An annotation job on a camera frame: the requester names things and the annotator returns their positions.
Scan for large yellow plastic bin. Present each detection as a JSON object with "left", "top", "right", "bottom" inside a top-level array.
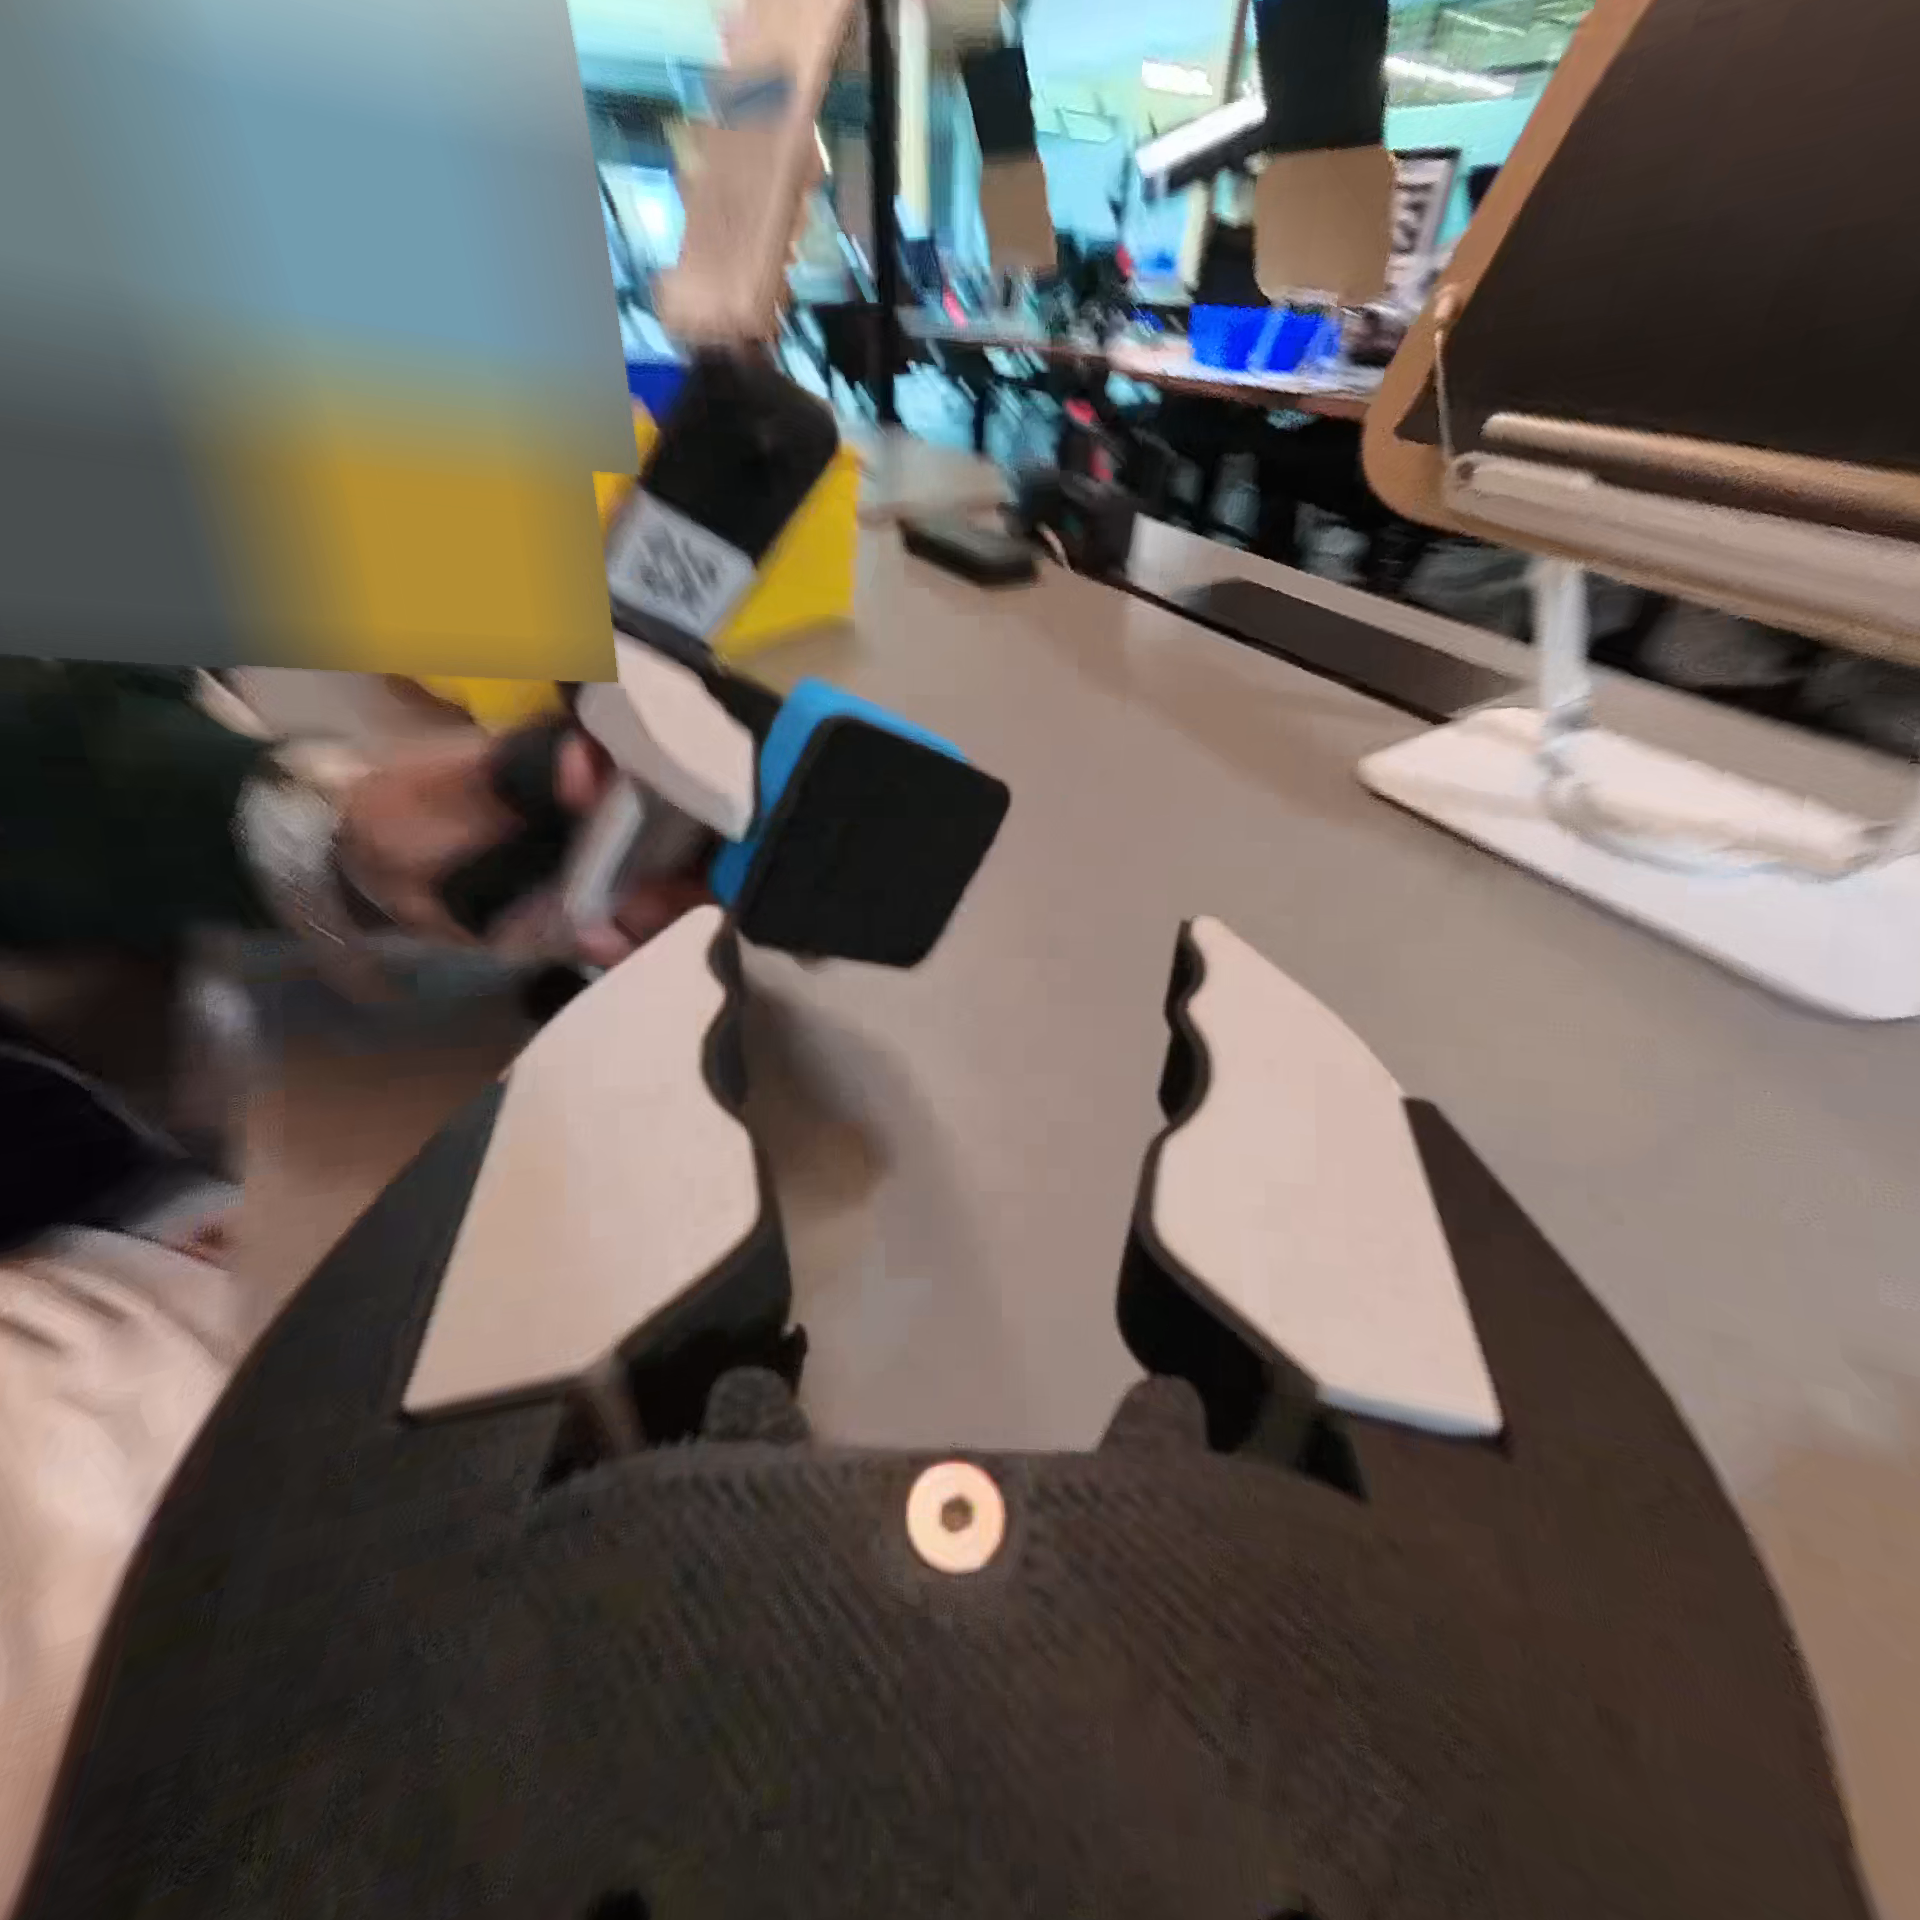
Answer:
[{"left": 391, "top": 402, "right": 867, "bottom": 734}]

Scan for blue storage bin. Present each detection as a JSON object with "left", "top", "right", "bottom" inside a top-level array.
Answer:
[{"left": 1187, "top": 296, "right": 1342, "bottom": 373}]

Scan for silver wristwatch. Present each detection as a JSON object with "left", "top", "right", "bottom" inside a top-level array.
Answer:
[{"left": 234, "top": 741, "right": 357, "bottom": 948}]

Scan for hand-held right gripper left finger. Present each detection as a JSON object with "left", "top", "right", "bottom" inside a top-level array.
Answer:
[{"left": 395, "top": 902, "right": 793, "bottom": 1448}]

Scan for black cable tray cover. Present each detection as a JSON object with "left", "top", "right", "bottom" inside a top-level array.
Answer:
[{"left": 1185, "top": 573, "right": 1517, "bottom": 724}]

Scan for long wooden workbench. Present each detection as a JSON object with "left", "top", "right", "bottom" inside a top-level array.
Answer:
[{"left": 899, "top": 315, "right": 1385, "bottom": 426}]

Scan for black boxy device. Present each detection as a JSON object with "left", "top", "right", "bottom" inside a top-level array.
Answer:
[{"left": 1014, "top": 462, "right": 1136, "bottom": 573}]

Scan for white stand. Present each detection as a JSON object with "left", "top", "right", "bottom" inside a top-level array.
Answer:
[{"left": 1354, "top": 558, "right": 1920, "bottom": 1024}]

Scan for black flat device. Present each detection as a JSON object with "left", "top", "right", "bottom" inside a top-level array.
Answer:
[{"left": 899, "top": 511, "right": 1039, "bottom": 586}]

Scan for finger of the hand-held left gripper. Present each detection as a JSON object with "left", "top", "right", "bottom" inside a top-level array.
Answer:
[
  {"left": 574, "top": 672, "right": 770, "bottom": 846},
  {"left": 565, "top": 787, "right": 718, "bottom": 941}
]

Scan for blue whiteboard eraser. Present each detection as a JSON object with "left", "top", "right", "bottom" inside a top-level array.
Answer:
[{"left": 708, "top": 677, "right": 1011, "bottom": 970}]

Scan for tan cardboard panel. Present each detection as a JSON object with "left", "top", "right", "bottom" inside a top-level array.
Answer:
[
  {"left": 958, "top": 46, "right": 1063, "bottom": 274},
  {"left": 1247, "top": 0, "right": 1401, "bottom": 306},
  {"left": 664, "top": 0, "right": 821, "bottom": 341}
]

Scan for black metal pole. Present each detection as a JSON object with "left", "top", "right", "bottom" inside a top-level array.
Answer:
[{"left": 867, "top": 0, "right": 901, "bottom": 426}]

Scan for silver metal bar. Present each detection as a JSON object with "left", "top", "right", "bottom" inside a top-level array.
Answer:
[{"left": 1447, "top": 412, "right": 1920, "bottom": 664}]

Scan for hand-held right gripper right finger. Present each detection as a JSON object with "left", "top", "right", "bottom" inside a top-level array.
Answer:
[{"left": 1116, "top": 918, "right": 1503, "bottom": 1467}]

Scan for cream cloth garment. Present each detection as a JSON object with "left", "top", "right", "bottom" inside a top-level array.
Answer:
[{"left": 0, "top": 1220, "right": 268, "bottom": 1845}]

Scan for person's left hand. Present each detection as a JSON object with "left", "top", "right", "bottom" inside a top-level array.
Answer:
[{"left": 339, "top": 741, "right": 703, "bottom": 966}]

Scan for black panel with cardboard edge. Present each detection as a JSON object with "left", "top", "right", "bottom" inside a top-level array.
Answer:
[{"left": 1361, "top": 0, "right": 1920, "bottom": 544}]

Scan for person's left forearm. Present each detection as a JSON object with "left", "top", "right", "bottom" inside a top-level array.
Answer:
[{"left": 0, "top": 666, "right": 290, "bottom": 948}]

